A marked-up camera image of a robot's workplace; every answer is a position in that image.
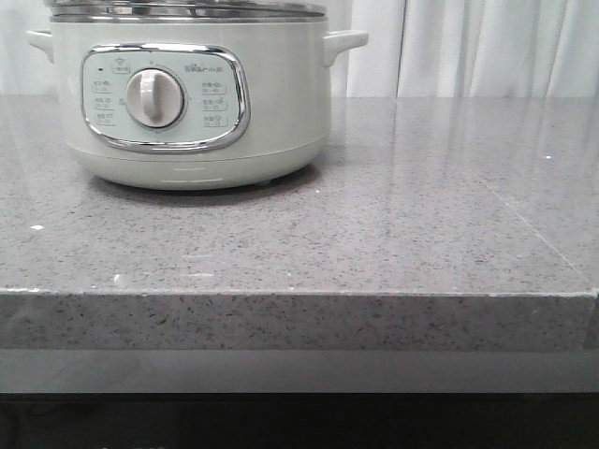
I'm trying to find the glass pot lid steel rim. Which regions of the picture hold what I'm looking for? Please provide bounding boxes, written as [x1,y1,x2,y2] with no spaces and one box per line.
[44,1,328,23]

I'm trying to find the pale green electric cooking pot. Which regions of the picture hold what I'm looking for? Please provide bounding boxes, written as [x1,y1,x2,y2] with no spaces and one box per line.
[27,16,368,190]

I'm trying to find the white pleated curtain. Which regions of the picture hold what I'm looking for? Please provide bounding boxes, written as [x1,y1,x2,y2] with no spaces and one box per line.
[0,0,599,98]

